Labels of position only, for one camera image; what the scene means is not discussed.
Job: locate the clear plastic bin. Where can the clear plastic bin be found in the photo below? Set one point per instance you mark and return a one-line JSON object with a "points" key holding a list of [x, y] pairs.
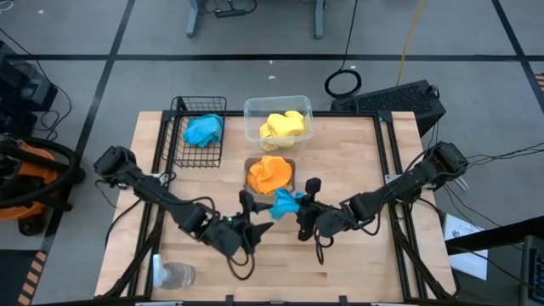
{"points": [[255, 108]]}

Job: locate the grey keypad device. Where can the grey keypad device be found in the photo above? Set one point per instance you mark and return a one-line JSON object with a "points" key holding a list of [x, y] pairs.
{"points": [[533, 272]]}

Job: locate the black keyboard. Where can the black keyboard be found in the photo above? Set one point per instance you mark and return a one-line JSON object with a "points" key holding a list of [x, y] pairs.
{"points": [[395, 100]]}

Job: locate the black aluminium rig frame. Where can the black aluminium rig frame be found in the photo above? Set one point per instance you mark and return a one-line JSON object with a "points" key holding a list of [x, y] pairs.
{"points": [[236, 114]]}

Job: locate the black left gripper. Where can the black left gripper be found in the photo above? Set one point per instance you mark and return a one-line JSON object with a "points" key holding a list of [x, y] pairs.
{"points": [[229, 236]]}

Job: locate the red striped object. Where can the red striped object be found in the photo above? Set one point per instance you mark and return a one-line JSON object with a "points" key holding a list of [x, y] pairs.
{"points": [[541, 81]]}

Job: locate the grey desk leg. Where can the grey desk leg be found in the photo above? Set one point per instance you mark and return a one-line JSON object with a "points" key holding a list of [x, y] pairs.
{"points": [[193, 21], [319, 21]]}

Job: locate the black equipment case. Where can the black equipment case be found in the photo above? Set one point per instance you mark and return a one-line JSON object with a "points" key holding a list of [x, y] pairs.
{"points": [[21, 89]]}

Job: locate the orange and black shop vacuum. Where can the orange and black shop vacuum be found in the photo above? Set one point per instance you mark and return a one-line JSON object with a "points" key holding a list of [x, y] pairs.
{"points": [[25, 166]]}

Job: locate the blue microfiber towel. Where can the blue microfiber towel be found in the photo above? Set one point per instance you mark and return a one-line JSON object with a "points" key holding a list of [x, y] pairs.
{"points": [[204, 129], [282, 206]]}

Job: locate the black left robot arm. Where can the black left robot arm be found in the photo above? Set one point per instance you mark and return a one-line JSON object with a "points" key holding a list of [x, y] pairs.
{"points": [[161, 196]]}

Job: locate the black beam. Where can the black beam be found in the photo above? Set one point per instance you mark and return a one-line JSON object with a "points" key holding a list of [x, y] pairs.
{"points": [[501, 238]]}

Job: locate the pale grey plastic bin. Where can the pale grey plastic bin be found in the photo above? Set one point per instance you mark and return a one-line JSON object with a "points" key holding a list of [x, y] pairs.
{"points": [[294, 176]]}

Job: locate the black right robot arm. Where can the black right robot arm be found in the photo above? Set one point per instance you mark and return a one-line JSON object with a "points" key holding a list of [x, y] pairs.
{"points": [[382, 196]]}

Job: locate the yellow microfiber towel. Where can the yellow microfiber towel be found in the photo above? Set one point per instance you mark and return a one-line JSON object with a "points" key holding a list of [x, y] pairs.
{"points": [[289, 123], [268, 142]]}

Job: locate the white paper sheet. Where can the white paper sheet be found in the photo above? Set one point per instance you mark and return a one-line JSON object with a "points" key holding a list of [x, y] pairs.
{"points": [[472, 265]]}

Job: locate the black power strip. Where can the black power strip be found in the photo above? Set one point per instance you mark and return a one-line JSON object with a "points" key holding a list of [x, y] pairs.
{"points": [[229, 13]]}

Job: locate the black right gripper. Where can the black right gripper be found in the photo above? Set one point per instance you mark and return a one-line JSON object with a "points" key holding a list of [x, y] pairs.
{"points": [[323, 221]]}

